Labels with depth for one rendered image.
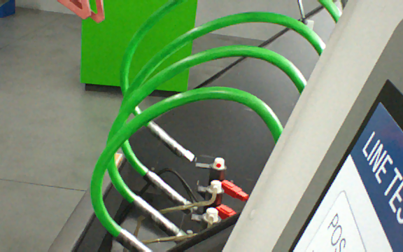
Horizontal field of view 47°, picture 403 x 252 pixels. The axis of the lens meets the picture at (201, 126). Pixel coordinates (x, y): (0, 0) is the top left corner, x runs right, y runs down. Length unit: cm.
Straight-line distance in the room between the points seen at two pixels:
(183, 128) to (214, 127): 7
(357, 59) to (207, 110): 84
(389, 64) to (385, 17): 5
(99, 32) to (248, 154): 312
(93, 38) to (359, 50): 391
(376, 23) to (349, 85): 4
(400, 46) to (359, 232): 9
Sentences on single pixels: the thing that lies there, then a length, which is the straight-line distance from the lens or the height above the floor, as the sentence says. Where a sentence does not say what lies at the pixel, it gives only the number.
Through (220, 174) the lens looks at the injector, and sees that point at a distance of 80.
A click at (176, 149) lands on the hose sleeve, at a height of 112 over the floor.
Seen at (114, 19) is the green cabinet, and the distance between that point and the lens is 410.
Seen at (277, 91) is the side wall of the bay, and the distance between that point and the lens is 108.
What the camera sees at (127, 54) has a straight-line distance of 76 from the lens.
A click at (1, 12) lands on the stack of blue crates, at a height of 7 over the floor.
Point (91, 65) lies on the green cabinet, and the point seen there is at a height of 25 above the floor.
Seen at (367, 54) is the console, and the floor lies 142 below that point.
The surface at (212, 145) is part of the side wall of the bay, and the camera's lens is 114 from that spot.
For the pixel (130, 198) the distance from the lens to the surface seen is 67.
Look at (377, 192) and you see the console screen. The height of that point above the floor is 139.
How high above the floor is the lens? 147
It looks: 23 degrees down
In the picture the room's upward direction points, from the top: 8 degrees clockwise
